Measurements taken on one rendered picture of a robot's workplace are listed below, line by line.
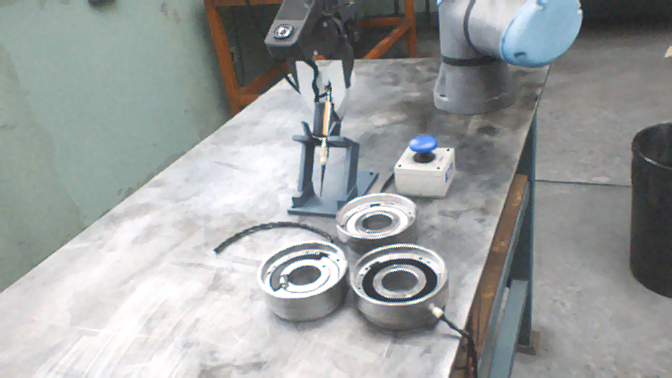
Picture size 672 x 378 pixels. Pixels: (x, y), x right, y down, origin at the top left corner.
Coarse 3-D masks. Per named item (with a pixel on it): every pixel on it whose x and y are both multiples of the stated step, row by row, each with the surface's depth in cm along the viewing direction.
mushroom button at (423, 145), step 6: (420, 138) 83; (426, 138) 82; (432, 138) 82; (414, 144) 82; (420, 144) 81; (426, 144) 81; (432, 144) 81; (414, 150) 81; (420, 150) 81; (426, 150) 81; (432, 150) 81; (420, 156) 83; (426, 156) 83
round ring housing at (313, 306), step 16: (272, 256) 69; (288, 256) 70; (336, 256) 68; (288, 272) 67; (304, 272) 69; (320, 272) 67; (288, 288) 65; (304, 288) 64; (336, 288) 63; (272, 304) 63; (288, 304) 62; (304, 304) 62; (320, 304) 62; (336, 304) 64; (304, 320) 64
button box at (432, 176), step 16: (400, 160) 84; (416, 160) 83; (432, 160) 82; (448, 160) 82; (400, 176) 83; (416, 176) 82; (432, 176) 80; (448, 176) 83; (400, 192) 84; (416, 192) 83; (432, 192) 82
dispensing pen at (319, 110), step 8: (328, 88) 83; (328, 96) 83; (320, 104) 82; (320, 112) 82; (320, 120) 82; (320, 128) 82; (320, 136) 83; (328, 144) 83; (320, 152) 83; (328, 152) 83; (320, 160) 83; (320, 184) 83; (320, 192) 83
